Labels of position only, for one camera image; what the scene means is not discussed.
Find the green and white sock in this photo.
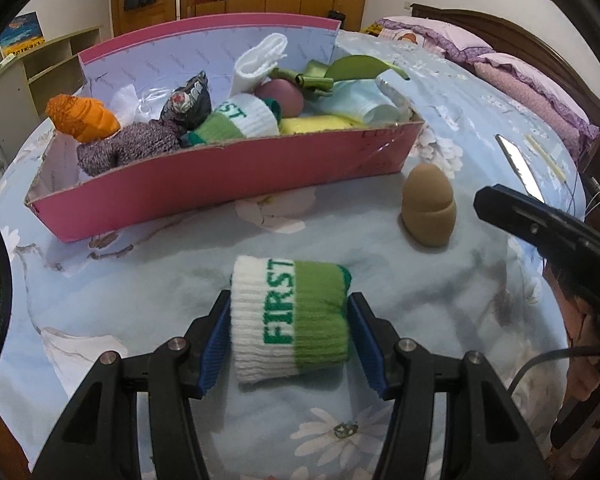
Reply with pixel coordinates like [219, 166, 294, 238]
[182, 94, 283, 148]
[230, 255, 353, 385]

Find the purple ruffled pillow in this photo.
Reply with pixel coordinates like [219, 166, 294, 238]
[380, 16, 496, 63]
[472, 52, 600, 146]

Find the white mesh pouch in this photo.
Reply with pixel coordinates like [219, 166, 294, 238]
[111, 84, 151, 123]

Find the black printed cloth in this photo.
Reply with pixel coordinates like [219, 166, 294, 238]
[159, 71, 213, 131]

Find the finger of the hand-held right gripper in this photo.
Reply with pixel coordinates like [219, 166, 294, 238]
[474, 186, 588, 261]

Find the green satin ribbon bow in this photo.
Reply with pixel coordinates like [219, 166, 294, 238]
[270, 55, 411, 98]

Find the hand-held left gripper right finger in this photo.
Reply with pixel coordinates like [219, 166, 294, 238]
[348, 291, 551, 480]

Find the cartoon print pillow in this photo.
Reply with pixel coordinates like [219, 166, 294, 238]
[367, 25, 421, 46]

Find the brown makeup sponge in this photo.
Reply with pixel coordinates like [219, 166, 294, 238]
[401, 163, 457, 247]

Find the beige shelf desk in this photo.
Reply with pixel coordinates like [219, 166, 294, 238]
[0, 26, 102, 133]

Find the pink makeup sponge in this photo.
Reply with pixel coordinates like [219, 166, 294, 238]
[254, 79, 303, 118]

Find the dark wooden headboard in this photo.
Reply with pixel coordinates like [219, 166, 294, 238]
[411, 3, 600, 176]

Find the orange mesh cloth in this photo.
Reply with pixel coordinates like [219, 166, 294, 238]
[46, 94, 122, 143]

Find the blue and yellow painting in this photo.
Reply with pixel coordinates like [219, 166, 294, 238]
[0, 11, 46, 58]

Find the pink cardboard box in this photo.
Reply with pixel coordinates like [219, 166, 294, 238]
[24, 11, 426, 243]

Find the pale yellow stick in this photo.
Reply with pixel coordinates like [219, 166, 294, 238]
[527, 135, 567, 181]

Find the purple knitted sock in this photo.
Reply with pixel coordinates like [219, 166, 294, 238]
[76, 121, 186, 177]

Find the smartphone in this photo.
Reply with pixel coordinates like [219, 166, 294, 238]
[495, 134, 546, 203]

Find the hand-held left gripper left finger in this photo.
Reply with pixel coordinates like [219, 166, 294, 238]
[30, 289, 232, 480]

